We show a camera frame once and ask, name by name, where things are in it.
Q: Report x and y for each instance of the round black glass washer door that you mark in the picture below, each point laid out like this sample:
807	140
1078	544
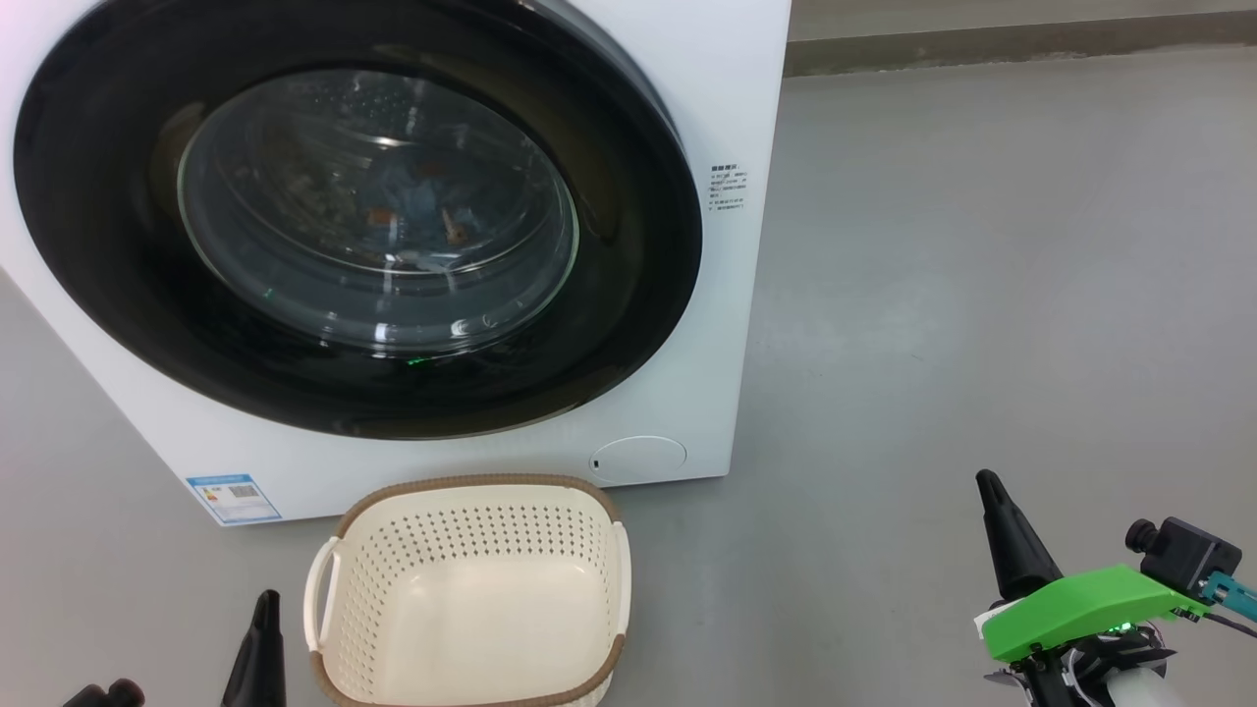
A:
98	245

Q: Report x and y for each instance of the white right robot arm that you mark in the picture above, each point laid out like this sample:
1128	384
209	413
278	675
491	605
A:
1139	692

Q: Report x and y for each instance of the round white filter cover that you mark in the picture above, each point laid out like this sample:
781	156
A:
638	460

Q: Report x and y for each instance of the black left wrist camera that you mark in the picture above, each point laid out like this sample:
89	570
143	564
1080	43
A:
108	695

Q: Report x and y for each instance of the blue cartoon print garment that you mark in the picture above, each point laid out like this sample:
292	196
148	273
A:
417	196

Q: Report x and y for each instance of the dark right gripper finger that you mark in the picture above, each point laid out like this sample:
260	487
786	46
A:
1016	550

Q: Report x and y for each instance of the white front-load washing machine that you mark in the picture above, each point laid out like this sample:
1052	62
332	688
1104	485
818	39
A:
727	344

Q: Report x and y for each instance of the blue energy label sticker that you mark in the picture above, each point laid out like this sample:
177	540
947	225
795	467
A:
234	499

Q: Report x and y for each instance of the cream perforated laundry basket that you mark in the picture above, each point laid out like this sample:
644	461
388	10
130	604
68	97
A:
471	609

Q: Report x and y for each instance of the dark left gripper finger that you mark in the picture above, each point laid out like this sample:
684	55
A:
260	668

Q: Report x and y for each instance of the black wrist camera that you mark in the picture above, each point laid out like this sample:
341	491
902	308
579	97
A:
108	695
1188	555

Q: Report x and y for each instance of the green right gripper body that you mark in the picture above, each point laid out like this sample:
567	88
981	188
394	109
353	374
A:
1080	609

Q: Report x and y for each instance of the small black text sticker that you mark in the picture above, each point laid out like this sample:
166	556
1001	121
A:
730	189

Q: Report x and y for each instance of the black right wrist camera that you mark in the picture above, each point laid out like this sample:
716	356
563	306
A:
1188	555

